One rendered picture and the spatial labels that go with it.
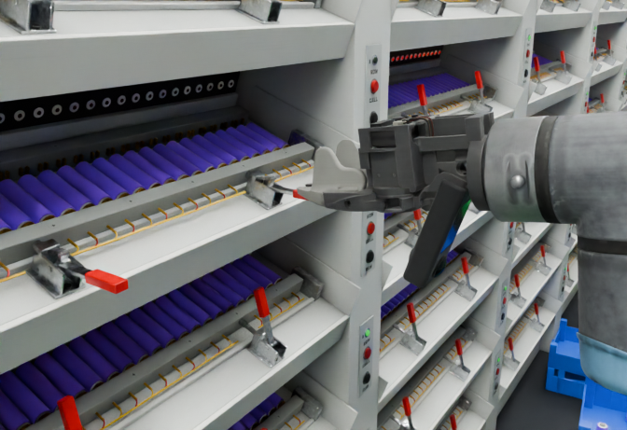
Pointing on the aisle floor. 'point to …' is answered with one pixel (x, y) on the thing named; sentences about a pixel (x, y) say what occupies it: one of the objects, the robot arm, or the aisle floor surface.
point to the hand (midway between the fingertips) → (313, 195)
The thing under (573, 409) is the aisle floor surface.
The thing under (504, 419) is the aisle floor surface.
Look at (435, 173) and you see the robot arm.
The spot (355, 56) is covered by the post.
